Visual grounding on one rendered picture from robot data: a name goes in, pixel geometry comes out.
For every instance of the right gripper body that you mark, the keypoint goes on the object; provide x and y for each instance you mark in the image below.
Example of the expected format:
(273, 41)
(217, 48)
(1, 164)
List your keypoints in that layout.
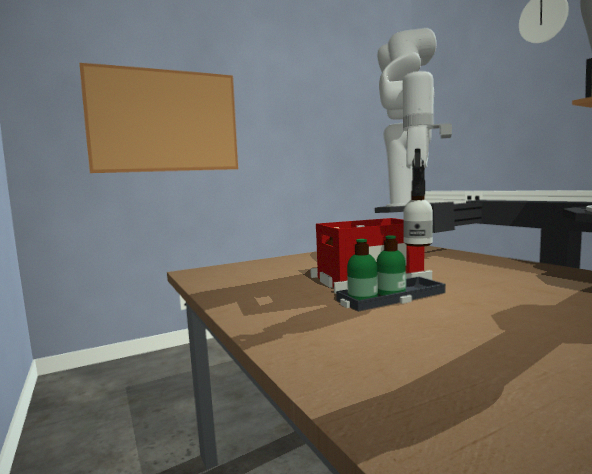
(417, 137)

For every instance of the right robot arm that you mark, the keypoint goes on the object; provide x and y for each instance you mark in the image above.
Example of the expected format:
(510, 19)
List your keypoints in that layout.
(409, 98)

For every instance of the green bottle with pale green label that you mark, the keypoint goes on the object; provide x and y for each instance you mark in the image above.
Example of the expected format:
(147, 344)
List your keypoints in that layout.
(362, 278)

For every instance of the green bottle with white label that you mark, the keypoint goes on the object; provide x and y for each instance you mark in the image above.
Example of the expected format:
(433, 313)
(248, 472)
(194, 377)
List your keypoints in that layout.
(391, 266)

